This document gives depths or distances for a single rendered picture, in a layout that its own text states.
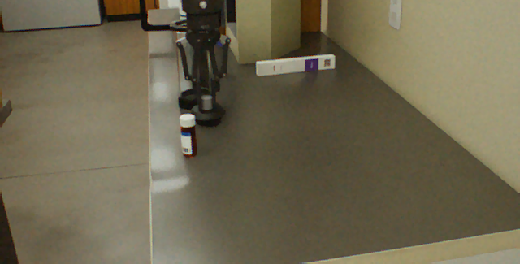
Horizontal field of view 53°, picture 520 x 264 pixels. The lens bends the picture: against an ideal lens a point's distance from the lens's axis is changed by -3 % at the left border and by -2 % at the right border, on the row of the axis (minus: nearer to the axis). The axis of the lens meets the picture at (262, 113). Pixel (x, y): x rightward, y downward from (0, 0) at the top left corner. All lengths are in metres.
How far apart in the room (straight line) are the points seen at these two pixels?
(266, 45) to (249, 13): 0.12
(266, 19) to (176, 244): 1.02
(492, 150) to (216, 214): 0.62
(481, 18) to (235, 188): 0.64
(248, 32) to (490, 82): 0.84
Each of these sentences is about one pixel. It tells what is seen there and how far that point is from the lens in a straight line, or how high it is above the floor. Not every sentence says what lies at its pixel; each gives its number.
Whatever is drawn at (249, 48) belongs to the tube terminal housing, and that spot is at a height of 0.99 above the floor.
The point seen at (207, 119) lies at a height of 0.97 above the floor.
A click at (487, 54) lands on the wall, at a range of 1.23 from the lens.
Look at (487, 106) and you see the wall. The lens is 1.24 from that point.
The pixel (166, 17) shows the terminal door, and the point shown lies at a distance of 2.06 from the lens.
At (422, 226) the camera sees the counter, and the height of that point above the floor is 0.94.
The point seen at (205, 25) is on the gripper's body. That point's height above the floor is 1.20.
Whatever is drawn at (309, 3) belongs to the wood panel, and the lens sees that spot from 2.18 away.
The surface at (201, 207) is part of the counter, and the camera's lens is 1.00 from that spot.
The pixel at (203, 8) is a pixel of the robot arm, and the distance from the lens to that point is 1.22.
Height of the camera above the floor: 1.48
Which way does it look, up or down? 23 degrees down
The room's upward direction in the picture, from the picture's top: 1 degrees counter-clockwise
